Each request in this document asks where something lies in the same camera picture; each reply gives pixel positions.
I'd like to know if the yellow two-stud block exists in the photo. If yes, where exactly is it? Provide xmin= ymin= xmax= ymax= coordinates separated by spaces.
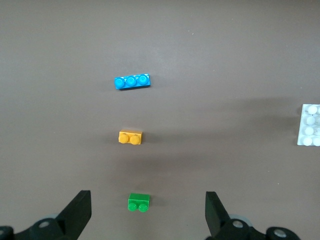
xmin=117 ymin=129 xmax=144 ymax=146

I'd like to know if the green two-stud block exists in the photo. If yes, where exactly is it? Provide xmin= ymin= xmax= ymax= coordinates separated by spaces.
xmin=127 ymin=192 xmax=151 ymax=213

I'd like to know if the blue three-stud block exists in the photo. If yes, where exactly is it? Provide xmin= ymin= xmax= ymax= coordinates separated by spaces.
xmin=114 ymin=72 xmax=152 ymax=91

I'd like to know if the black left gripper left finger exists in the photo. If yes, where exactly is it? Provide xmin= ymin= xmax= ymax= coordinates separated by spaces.
xmin=0 ymin=190 xmax=92 ymax=240

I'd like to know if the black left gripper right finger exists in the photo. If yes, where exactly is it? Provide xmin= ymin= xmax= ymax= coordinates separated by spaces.
xmin=204 ymin=191 xmax=301 ymax=240

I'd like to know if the brown table cover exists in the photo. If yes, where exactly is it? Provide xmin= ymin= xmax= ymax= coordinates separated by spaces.
xmin=0 ymin=0 xmax=320 ymax=240

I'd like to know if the white studded base plate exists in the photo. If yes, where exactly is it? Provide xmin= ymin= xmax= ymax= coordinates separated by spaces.
xmin=296 ymin=103 xmax=320 ymax=147

